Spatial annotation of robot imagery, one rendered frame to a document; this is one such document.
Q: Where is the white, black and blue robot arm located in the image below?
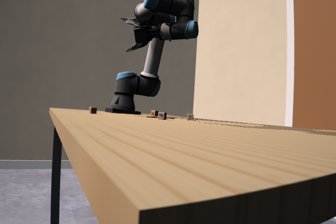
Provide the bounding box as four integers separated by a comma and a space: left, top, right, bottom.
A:
110, 0, 199, 111

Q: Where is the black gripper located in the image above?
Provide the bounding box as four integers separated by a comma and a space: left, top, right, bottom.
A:
120, 17, 163, 52

